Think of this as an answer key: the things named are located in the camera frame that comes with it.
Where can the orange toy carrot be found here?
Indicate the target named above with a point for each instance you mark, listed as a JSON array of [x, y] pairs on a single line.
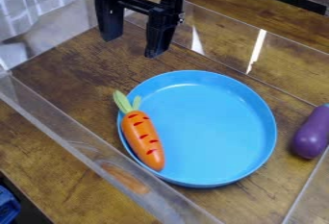
[[139, 132]]

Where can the blue round tray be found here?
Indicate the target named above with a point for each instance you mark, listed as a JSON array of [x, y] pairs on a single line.
[[216, 125]]

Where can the purple toy eggplant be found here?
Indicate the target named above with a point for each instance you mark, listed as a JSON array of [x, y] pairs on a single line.
[[312, 136]]

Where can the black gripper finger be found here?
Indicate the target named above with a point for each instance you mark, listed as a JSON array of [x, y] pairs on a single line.
[[110, 18], [164, 20]]

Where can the blue plastic crate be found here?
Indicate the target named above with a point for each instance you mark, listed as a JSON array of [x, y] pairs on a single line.
[[10, 206]]

